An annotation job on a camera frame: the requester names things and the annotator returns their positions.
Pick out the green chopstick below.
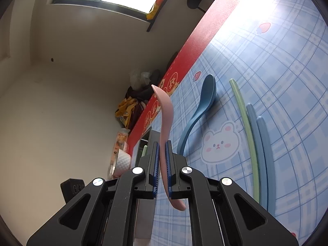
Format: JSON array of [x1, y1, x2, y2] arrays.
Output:
[[229, 79, 261, 203]]

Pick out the blue spoon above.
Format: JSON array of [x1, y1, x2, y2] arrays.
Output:
[[177, 74, 216, 157]]

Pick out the white textured bowl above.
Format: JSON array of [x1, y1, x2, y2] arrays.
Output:
[[113, 150, 133, 178]]

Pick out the blue chopstick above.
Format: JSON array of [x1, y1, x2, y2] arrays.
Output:
[[257, 116, 276, 219], [246, 103, 269, 211]]

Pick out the yellow toy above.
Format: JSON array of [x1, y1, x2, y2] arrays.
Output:
[[146, 0, 164, 21]]

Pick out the stainless steel utensil holder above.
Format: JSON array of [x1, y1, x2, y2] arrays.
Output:
[[136, 129, 164, 239]]

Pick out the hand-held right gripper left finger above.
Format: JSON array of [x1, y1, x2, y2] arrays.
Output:
[[27, 141, 160, 246]]

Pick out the blue plaid table mat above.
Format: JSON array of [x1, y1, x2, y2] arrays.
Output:
[[151, 0, 328, 246]]

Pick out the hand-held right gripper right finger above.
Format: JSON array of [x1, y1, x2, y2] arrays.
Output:
[[165, 140, 299, 246]]

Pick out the clear plastic bag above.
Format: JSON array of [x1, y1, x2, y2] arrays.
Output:
[[129, 69, 152, 88]]

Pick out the orange tissue pack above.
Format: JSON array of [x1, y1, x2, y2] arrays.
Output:
[[111, 129, 130, 165]]

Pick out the yellow snack bags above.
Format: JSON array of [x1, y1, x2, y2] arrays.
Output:
[[115, 97, 137, 129]]

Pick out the dark red cloth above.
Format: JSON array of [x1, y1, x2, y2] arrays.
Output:
[[129, 100, 148, 127]]

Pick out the pink spoon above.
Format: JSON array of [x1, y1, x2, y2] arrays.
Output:
[[151, 84, 185, 211]]

